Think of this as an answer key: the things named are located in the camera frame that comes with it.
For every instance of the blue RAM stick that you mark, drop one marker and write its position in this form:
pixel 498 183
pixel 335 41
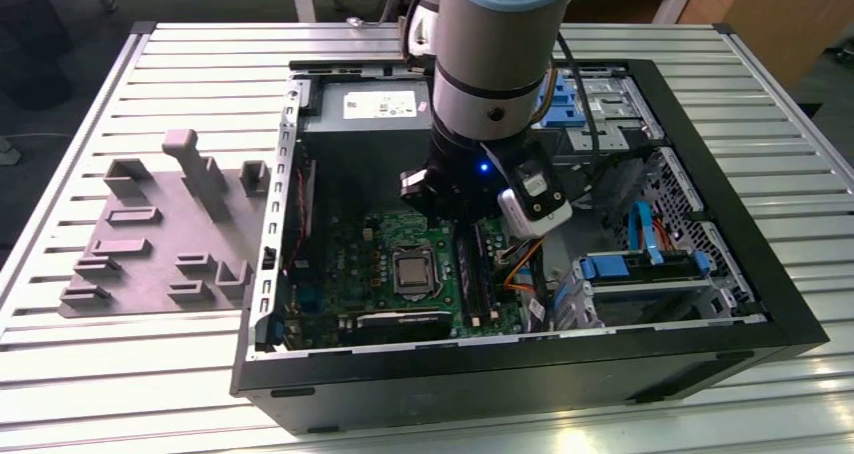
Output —
pixel 467 269

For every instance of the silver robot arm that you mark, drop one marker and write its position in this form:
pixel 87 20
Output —
pixel 494 49

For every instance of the silver CPU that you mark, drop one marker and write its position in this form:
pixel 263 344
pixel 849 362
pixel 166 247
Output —
pixel 413 271

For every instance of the grey power supply unit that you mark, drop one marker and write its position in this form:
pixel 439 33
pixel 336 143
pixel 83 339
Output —
pixel 354 164

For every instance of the green motherboard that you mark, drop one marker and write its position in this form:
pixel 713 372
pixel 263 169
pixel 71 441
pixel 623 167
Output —
pixel 354 254

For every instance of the blue disk carrier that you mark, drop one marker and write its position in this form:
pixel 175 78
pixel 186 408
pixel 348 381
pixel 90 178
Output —
pixel 561 116

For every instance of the metal drive cage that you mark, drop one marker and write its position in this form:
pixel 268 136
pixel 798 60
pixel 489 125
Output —
pixel 614 136

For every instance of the hard disk in blue carrier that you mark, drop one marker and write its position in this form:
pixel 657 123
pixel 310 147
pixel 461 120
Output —
pixel 603 266

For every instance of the black graphics card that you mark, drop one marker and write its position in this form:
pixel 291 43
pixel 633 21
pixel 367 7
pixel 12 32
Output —
pixel 401 324

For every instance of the blue expansion slot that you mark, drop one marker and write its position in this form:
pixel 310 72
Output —
pixel 310 299

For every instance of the metal disk bay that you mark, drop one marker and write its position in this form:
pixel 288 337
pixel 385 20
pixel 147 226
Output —
pixel 641 285

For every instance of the black PC case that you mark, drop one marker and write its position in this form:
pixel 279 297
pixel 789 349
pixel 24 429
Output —
pixel 467 389

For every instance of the blue card latch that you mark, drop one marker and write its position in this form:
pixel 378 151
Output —
pixel 274 331

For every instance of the grey parts rack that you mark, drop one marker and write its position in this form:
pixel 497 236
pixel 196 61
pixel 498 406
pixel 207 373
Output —
pixel 167 224

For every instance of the wooden cabinet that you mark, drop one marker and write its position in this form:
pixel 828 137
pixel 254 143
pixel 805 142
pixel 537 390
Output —
pixel 788 19

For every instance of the grey floor stand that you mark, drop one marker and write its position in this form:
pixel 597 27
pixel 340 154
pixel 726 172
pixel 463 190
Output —
pixel 8 151

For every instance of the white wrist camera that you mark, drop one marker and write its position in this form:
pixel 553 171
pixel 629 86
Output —
pixel 537 214

